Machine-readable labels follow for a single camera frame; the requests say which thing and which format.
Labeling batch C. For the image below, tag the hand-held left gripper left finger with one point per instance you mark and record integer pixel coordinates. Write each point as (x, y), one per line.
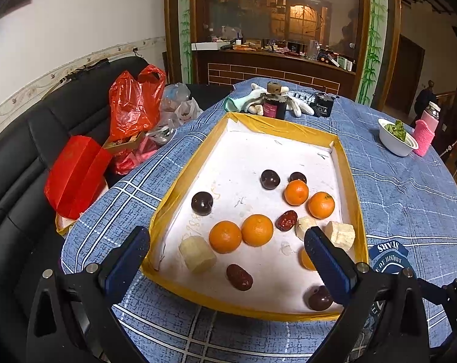
(128, 261)

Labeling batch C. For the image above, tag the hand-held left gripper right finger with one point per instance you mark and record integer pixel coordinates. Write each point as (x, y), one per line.
(328, 264)

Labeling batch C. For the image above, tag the orange mandarin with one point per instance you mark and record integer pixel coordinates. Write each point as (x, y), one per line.
(257, 230)
(296, 192)
(307, 260)
(225, 236)
(321, 205)

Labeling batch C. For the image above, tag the pale sugarcane chunk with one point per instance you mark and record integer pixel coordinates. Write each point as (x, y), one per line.
(341, 235)

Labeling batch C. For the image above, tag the dark purple plum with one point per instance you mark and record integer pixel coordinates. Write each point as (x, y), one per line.
(201, 203)
(297, 177)
(319, 298)
(270, 179)

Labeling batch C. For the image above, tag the pale banana chunk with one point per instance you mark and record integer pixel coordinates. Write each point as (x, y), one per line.
(303, 227)
(197, 253)

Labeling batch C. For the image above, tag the red jujube date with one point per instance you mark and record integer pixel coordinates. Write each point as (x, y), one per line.
(287, 220)
(239, 276)

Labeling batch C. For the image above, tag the yellow-rimmed white tray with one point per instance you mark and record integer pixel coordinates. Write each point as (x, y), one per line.
(251, 151)

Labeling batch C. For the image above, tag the blue plaid tablecloth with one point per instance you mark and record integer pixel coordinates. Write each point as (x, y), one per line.
(402, 204)

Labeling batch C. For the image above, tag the red paper bag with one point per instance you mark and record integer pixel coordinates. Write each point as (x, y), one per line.
(77, 174)

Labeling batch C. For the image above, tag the pink plastic bag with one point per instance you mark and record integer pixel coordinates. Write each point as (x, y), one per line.
(134, 158)

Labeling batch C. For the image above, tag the brown snack box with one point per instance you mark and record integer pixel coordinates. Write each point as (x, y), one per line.
(120, 143)

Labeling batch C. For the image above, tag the black leather sofa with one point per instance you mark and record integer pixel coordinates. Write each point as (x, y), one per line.
(20, 181)

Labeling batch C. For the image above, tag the white bowl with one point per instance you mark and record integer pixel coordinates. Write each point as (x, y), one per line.
(393, 145)

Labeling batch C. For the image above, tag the green leafy vegetables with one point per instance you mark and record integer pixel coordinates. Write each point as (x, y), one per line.
(397, 130)

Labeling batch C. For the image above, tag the red plastic bag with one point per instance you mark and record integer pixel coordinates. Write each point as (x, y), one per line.
(132, 102)

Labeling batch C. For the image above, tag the black power adapter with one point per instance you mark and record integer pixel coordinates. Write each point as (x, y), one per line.
(323, 106)

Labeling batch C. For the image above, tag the pink sleeved bottle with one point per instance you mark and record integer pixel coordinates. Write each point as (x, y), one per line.
(425, 138)

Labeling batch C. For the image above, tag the white cotton glove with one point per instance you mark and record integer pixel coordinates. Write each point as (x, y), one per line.
(302, 106)
(256, 91)

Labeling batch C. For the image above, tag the dark red jar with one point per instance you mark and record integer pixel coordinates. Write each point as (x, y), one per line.
(273, 107)

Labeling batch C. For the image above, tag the clear plastic bag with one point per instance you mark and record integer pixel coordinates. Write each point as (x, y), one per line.
(175, 98)

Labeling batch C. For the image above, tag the mint green glove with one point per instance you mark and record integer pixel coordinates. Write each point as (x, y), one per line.
(237, 103)

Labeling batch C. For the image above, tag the dark wooden door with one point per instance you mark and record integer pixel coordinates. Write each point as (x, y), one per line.
(402, 75)

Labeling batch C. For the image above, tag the wooden glass partition cabinet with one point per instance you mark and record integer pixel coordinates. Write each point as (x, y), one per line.
(228, 72)

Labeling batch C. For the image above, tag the glass pitcher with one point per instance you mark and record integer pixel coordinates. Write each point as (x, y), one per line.
(313, 51)

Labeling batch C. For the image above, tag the flat white box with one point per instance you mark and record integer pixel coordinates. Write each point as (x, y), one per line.
(209, 45)

